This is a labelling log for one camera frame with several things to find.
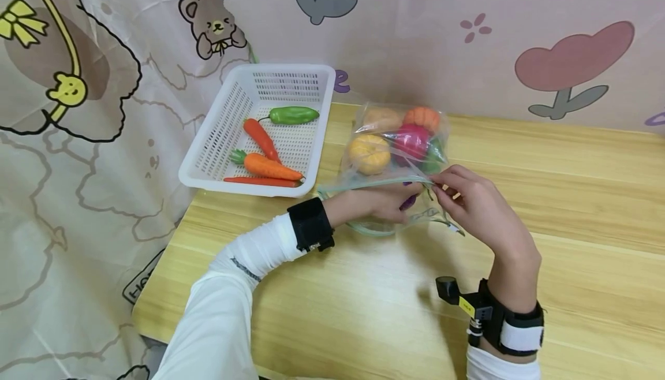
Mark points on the person's right hand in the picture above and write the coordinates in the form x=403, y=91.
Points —
x=499, y=230

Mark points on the person's left hand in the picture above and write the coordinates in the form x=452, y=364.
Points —
x=363, y=204

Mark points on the person's left fingers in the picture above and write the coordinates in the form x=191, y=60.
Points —
x=405, y=194

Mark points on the person's right fingers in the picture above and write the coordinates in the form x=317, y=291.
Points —
x=451, y=192

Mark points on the clear plastic zip bag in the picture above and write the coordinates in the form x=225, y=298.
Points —
x=363, y=181

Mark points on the person's left forearm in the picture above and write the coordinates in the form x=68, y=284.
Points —
x=234, y=299

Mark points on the person's right forearm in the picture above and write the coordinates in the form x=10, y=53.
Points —
x=501, y=365

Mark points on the purple toy vegetable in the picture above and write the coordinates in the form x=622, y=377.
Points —
x=410, y=201

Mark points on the dark green toy vegetable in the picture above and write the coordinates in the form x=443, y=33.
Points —
x=436, y=155

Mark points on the pink round toy vegetable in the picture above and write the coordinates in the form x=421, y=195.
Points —
x=412, y=142

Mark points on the yellow toy pumpkin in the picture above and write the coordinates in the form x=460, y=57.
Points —
x=369, y=153

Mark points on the tan toy potato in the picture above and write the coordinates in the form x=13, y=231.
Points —
x=382, y=120

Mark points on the orange toy pumpkin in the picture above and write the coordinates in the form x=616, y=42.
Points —
x=423, y=118

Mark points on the black wrist band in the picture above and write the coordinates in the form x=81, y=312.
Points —
x=511, y=325
x=310, y=224

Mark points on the green toy pepper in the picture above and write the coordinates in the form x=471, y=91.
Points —
x=293, y=115

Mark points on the large orange toy carrot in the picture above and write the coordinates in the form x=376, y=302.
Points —
x=267, y=167

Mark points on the thin red toy chili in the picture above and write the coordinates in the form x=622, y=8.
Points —
x=260, y=181

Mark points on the small orange toy carrot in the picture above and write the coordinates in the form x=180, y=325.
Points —
x=261, y=138

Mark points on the white plastic slotted basket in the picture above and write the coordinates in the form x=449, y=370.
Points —
x=228, y=120

